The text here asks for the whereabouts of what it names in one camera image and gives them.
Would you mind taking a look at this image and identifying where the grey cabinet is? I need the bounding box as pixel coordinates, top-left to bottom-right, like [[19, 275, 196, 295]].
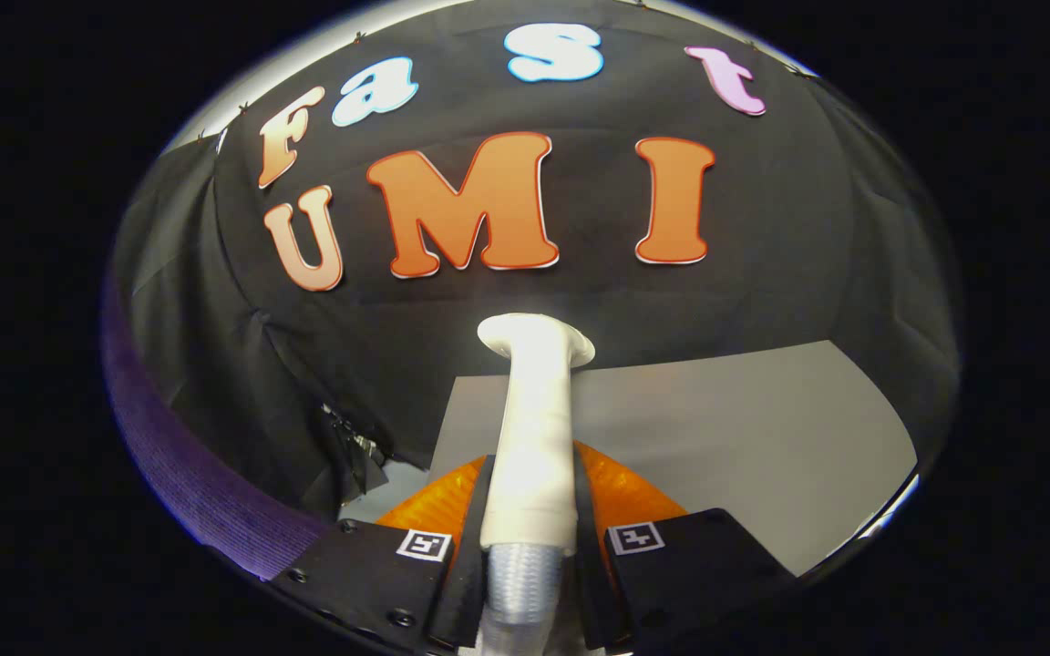
[[338, 340, 920, 577]]

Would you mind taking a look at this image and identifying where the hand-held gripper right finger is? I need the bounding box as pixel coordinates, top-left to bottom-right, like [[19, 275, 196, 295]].
[[571, 440, 799, 654]]

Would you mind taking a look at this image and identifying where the black backdrop cloth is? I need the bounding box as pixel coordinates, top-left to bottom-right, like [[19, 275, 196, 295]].
[[110, 0, 962, 522]]

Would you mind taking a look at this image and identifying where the purple corduroy jacket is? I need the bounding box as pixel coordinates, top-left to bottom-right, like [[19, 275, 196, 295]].
[[101, 282, 331, 581]]

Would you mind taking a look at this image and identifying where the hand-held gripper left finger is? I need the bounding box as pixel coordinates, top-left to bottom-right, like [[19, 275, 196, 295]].
[[266, 454, 497, 653]]

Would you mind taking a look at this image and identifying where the white garment steamer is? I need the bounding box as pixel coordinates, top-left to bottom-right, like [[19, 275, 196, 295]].
[[475, 313, 596, 656]]

